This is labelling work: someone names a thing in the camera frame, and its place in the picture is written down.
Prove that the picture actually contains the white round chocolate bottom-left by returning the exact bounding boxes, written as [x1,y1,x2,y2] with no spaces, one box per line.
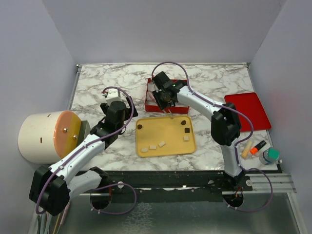
[140,148,149,153]

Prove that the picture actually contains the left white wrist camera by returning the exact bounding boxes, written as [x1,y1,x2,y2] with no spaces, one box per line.
[104,89,122,106]

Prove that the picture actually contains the white chocolate centre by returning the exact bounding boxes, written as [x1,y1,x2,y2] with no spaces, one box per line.
[158,141,166,148]

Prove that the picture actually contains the red chocolate box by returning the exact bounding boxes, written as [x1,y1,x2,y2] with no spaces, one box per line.
[144,78,190,115]

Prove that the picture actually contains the yellow stick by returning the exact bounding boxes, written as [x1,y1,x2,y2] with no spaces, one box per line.
[241,140,253,158]

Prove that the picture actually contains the bottle with green cap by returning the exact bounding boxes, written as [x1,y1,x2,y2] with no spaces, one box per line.
[259,147,280,165]

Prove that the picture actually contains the pink silicone tongs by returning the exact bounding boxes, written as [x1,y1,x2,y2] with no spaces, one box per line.
[149,91,174,119]

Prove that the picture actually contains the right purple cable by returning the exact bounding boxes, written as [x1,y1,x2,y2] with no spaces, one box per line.
[151,61,273,212]

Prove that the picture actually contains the white cylinder with orange disc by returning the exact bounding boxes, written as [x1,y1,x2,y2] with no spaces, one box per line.
[18,110,91,164]

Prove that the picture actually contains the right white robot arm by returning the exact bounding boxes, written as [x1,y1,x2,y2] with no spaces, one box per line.
[152,72,244,191]

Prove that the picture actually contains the red box lid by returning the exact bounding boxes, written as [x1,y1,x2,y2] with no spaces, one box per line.
[224,92,272,131]

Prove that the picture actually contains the grey sticks on floor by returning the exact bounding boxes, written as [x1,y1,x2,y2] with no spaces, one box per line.
[37,212,52,234]

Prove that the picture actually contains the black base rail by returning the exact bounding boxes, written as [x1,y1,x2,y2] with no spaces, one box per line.
[87,171,252,203]

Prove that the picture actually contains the wooden stick on floor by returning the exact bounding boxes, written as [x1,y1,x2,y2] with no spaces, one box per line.
[52,216,60,234]

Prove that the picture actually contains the purple cable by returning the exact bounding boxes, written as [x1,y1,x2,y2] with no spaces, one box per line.
[151,61,273,212]
[35,86,136,215]

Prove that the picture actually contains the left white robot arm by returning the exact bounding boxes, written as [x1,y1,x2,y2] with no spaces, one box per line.
[29,96,138,216]

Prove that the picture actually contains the orange highlighter marker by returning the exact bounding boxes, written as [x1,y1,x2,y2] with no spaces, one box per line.
[250,140,267,155]

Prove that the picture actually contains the yellow tray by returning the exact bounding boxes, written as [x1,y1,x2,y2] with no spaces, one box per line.
[136,116,196,157]

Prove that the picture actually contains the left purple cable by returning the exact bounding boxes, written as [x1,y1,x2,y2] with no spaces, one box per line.
[35,86,136,215]

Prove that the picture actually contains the pink stick on floor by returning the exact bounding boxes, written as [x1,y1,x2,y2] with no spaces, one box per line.
[60,203,70,225]

